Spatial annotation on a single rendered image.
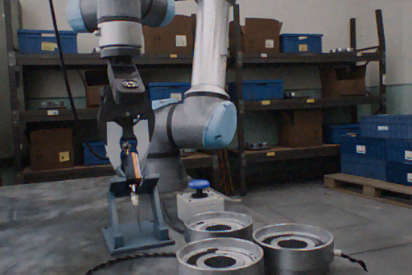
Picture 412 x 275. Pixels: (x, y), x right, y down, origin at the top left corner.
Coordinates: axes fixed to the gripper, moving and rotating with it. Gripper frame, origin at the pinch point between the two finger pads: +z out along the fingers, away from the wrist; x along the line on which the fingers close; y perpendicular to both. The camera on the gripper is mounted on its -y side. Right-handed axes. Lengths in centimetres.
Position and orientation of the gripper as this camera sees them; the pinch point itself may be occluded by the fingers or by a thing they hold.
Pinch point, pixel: (129, 165)
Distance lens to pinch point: 72.5
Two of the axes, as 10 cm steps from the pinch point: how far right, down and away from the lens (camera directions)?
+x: -9.4, 0.6, -3.4
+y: -3.4, -0.4, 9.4
